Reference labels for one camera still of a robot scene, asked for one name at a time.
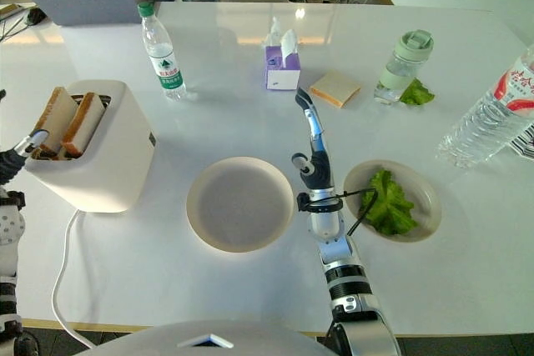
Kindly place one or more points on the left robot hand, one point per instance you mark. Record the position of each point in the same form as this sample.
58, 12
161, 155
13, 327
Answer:
25, 151

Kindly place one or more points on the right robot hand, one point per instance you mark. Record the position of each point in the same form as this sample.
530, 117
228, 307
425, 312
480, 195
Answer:
319, 164

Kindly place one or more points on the bread slice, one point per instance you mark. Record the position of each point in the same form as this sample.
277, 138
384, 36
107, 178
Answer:
56, 116
85, 126
336, 87

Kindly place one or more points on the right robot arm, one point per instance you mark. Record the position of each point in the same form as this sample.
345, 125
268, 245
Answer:
342, 264

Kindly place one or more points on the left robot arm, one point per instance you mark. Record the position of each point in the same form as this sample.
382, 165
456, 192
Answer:
8, 227

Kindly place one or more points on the green lettuce leaf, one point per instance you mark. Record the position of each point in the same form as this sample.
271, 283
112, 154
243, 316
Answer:
417, 94
390, 204

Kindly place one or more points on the cream toaster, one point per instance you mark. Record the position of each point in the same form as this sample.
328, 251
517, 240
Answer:
112, 151

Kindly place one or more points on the large beige plate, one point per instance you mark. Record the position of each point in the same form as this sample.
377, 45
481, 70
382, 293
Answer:
240, 206

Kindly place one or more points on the purple tissue box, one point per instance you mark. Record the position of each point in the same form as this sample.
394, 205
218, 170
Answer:
283, 72

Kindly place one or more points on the small beige plate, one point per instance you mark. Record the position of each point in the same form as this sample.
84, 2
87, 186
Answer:
425, 202

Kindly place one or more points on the clear bottle with green lid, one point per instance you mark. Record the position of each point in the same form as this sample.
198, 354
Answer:
402, 64

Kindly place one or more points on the green-capped water bottle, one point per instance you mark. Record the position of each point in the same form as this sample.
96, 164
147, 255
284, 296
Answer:
163, 56

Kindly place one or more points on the large red-labelled water bottle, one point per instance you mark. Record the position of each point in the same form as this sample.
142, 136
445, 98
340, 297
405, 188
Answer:
492, 118

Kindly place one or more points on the robot body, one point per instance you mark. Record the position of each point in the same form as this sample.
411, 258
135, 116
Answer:
146, 339

